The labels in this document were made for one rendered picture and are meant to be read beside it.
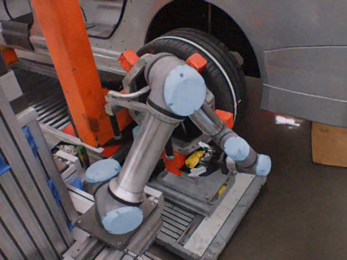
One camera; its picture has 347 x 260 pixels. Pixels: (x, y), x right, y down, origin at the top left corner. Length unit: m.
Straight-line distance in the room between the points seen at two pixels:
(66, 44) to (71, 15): 0.14
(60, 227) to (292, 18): 1.28
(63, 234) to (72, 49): 0.95
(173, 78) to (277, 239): 1.54
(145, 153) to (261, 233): 1.40
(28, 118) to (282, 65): 1.16
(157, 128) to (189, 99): 0.12
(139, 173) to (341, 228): 1.61
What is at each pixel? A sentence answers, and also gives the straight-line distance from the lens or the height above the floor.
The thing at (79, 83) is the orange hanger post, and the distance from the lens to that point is 1.84.
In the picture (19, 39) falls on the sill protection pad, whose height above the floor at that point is 0.87.
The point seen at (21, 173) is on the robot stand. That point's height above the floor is 1.13.
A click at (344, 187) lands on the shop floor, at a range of 2.54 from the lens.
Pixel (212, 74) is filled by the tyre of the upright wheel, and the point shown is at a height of 1.06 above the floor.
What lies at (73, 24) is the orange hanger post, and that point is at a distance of 1.78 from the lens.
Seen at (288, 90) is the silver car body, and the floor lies 0.90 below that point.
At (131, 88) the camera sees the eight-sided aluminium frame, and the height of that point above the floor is 0.90.
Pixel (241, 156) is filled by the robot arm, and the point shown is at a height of 1.01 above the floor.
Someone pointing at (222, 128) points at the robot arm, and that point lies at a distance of 1.16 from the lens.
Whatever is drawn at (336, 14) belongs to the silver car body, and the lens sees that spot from 1.53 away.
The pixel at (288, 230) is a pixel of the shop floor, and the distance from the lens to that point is 2.20.
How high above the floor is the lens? 1.73
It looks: 35 degrees down
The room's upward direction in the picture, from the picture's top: 8 degrees counter-clockwise
